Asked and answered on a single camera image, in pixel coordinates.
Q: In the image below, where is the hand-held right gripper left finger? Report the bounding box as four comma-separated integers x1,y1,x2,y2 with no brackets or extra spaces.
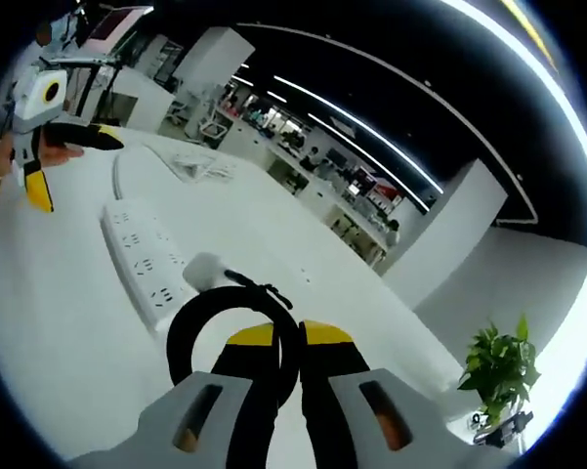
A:
72,321,282,469

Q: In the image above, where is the black device on stand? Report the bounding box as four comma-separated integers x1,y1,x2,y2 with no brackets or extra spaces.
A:
472,409,534,447

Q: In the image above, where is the white power strip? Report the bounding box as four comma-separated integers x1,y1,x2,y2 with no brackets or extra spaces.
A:
100,196,202,339

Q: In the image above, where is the black laptop stand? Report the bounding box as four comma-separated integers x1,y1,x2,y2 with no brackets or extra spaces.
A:
53,48,124,123

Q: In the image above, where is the white office chair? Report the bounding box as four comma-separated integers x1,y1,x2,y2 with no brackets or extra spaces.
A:
196,104,231,146

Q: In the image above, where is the green potted plant white pot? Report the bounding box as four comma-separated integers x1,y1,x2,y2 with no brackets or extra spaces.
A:
457,315,542,427

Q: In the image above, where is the white charger adapter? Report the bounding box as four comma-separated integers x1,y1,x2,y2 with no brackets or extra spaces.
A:
182,251,229,292

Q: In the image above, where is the person's left hand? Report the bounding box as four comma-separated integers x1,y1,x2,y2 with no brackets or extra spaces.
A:
37,144,86,168

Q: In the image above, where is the black charger cable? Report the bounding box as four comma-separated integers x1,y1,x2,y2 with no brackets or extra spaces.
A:
166,267,305,409

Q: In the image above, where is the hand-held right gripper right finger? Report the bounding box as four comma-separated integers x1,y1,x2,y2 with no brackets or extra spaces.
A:
298,320,489,469

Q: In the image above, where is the row of background office desks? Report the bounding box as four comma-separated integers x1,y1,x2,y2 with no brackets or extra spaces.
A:
214,105,397,268

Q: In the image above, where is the white power strip cable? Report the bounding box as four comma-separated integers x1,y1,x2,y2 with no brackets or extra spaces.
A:
110,146,239,202

